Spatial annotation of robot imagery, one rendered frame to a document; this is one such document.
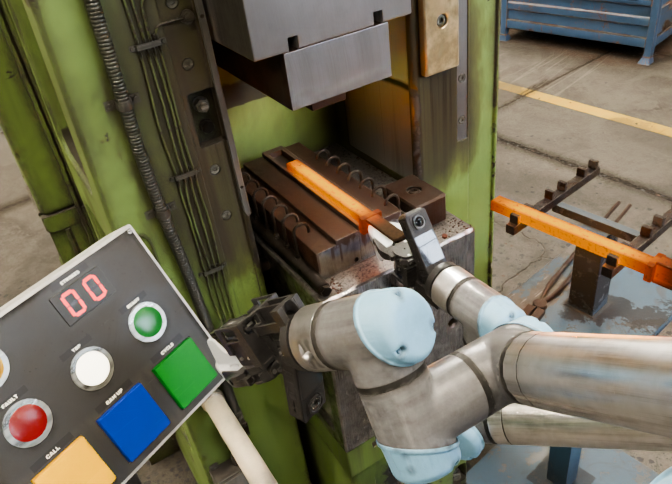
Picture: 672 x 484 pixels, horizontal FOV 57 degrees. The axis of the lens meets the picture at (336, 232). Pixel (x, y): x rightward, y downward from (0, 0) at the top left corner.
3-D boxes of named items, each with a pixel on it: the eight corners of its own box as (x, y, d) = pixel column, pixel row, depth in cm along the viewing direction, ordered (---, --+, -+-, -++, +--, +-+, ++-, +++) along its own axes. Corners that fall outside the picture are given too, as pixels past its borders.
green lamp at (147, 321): (170, 331, 91) (162, 309, 88) (139, 346, 89) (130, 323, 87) (163, 320, 93) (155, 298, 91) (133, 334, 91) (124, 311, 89)
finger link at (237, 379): (237, 355, 82) (275, 349, 76) (244, 366, 82) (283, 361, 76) (212, 378, 79) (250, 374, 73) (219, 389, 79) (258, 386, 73)
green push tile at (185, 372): (218, 374, 95) (190, 336, 93) (184, 409, 90) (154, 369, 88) (212, 375, 96) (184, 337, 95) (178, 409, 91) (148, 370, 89)
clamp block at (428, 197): (448, 219, 133) (447, 193, 130) (416, 234, 130) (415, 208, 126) (413, 197, 142) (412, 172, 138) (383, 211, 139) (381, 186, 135)
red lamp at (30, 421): (56, 433, 78) (43, 410, 75) (17, 452, 76) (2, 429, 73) (51, 416, 80) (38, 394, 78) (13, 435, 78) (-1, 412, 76)
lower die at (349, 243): (403, 241, 129) (400, 206, 124) (320, 281, 121) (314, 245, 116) (303, 169, 159) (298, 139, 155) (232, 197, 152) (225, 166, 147)
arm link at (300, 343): (372, 342, 70) (331, 389, 64) (345, 345, 73) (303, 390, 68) (339, 286, 68) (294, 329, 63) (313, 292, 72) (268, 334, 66)
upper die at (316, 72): (392, 76, 109) (388, 21, 103) (292, 111, 101) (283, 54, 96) (280, 30, 139) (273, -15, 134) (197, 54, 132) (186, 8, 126)
